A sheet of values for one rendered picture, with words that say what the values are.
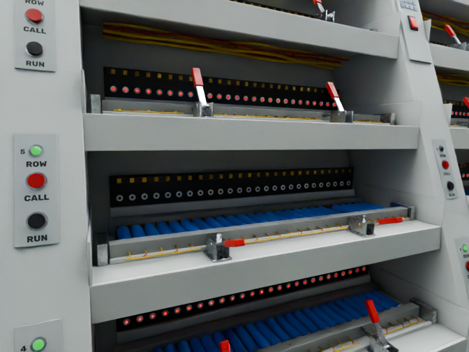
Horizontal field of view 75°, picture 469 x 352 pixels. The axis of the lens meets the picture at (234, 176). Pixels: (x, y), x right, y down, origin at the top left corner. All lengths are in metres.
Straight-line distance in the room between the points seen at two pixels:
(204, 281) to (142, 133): 0.21
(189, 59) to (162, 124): 0.32
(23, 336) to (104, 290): 0.08
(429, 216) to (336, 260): 0.26
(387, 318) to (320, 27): 0.55
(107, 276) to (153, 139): 0.18
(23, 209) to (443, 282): 0.69
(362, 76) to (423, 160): 0.25
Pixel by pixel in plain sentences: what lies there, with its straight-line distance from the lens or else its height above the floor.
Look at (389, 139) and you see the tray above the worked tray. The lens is 0.66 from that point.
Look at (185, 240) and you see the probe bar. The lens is 0.45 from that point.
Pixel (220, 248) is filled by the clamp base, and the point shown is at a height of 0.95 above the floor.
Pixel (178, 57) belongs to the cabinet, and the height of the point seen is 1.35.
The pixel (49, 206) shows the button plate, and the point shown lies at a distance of 0.39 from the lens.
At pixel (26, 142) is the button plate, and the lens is 0.41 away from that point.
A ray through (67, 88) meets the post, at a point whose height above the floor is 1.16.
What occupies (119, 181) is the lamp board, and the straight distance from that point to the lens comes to 0.55.
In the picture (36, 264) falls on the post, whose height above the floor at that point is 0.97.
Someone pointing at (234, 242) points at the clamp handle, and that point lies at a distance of 0.36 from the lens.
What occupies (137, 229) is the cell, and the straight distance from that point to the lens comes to 0.50.
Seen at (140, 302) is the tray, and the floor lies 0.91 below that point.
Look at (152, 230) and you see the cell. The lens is 0.49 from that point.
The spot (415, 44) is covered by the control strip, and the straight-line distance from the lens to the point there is 0.81.
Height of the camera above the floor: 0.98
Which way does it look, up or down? 9 degrees up
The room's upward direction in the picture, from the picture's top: 7 degrees counter-clockwise
